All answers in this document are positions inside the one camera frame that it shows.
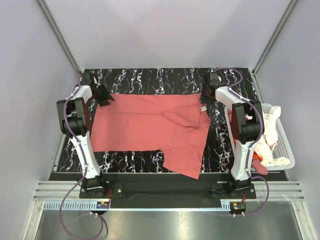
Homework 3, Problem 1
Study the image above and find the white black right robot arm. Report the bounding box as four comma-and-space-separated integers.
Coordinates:
199, 72, 264, 199

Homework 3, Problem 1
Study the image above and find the white plastic laundry basket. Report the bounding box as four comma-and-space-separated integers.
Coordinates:
224, 103, 296, 172

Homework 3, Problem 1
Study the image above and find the dusty pink t shirt in basket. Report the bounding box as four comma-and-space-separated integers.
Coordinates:
251, 158, 268, 176

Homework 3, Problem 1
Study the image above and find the salmon pink t shirt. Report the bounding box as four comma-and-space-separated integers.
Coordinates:
90, 93, 211, 179

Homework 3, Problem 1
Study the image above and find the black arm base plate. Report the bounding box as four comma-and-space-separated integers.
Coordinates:
79, 172, 257, 210

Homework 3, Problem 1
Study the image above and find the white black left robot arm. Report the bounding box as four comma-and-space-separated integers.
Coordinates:
56, 72, 115, 199

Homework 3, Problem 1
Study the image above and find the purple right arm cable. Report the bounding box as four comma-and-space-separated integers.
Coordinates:
212, 67, 270, 218

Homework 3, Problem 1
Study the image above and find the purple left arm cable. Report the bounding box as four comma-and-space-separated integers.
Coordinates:
58, 71, 108, 238

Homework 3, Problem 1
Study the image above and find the aluminium frame post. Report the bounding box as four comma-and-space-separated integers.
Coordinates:
36, 0, 82, 75
253, 0, 301, 73

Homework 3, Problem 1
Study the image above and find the right aluminium frame post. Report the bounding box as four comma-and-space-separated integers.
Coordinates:
253, 0, 301, 73

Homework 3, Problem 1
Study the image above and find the white t shirt in basket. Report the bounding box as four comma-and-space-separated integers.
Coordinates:
254, 105, 290, 167

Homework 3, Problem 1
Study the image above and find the left aluminium frame post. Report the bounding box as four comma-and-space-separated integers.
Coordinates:
36, 0, 82, 75

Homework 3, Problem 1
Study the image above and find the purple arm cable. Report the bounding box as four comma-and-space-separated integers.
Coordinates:
58, 71, 108, 238
212, 67, 270, 218

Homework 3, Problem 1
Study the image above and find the slotted grey cable duct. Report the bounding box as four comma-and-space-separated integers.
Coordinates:
44, 200, 111, 211

